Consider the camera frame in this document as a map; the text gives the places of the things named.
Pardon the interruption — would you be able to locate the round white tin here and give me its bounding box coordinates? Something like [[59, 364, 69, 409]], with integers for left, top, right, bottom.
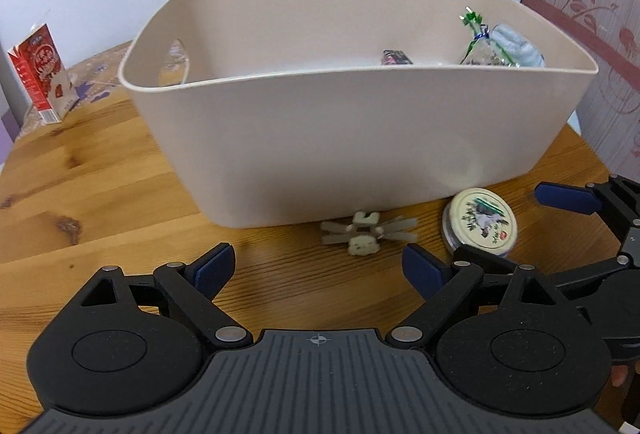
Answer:
[[442, 188, 518, 257]]

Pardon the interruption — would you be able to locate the green checked cloth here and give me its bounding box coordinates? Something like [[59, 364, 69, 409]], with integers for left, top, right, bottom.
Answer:
[[490, 24, 546, 68]]

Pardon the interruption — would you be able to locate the clear green candy bag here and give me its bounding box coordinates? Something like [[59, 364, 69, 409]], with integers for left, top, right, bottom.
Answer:
[[459, 7, 516, 66]]

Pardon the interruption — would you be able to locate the dark blue printed box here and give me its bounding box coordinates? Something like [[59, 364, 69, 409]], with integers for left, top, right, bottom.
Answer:
[[381, 49, 412, 65]]

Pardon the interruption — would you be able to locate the right hand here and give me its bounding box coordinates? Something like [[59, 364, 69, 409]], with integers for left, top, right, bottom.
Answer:
[[611, 362, 640, 388]]

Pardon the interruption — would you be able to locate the beige plastic storage bin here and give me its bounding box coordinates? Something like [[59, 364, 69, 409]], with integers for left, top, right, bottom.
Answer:
[[118, 0, 598, 228]]

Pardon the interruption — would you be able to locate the patterned paper sheet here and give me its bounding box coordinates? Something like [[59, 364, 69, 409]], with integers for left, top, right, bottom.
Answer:
[[13, 42, 131, 141]]

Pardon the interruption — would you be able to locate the red white milk carton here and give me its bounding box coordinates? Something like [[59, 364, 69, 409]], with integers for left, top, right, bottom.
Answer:
[[8, 23, 79, 124]]

